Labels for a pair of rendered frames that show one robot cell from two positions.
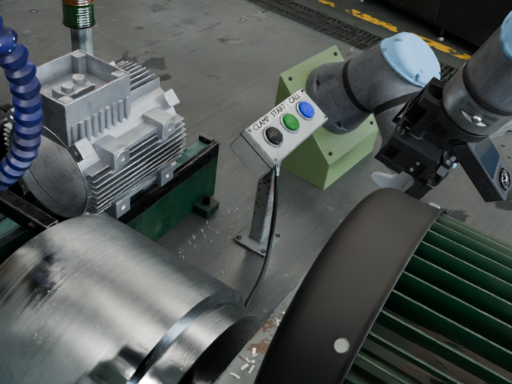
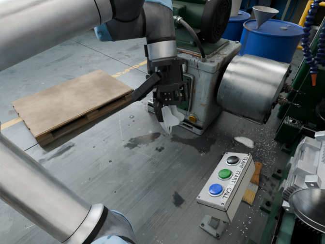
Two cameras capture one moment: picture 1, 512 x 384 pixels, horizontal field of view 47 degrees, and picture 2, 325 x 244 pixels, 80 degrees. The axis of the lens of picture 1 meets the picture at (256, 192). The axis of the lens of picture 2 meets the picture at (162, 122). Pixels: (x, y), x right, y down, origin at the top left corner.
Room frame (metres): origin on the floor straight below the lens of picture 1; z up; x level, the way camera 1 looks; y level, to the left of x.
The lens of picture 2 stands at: (1.07, -0.14, 1.47)
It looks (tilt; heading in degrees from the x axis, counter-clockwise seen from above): 42 degrees down; 189
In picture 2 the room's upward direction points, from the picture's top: straight up
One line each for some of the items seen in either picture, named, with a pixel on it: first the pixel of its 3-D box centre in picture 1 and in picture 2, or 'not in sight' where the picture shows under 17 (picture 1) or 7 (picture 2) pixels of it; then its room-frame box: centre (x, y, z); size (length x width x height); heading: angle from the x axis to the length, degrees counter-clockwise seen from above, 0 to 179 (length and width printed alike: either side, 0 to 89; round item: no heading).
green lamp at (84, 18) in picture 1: (78, 11); not in sight; (1.09, 0.40, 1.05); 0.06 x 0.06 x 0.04
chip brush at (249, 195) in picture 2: not in sight; (252, 180); (0.61, 0.14, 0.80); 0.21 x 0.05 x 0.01; 154
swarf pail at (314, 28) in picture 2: not in sight; (312, 34); (-3.67, 2.29, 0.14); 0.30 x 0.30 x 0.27
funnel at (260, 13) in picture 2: not in sight; (261, 22); (-1.18, 0.50, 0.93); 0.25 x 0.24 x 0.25; 148
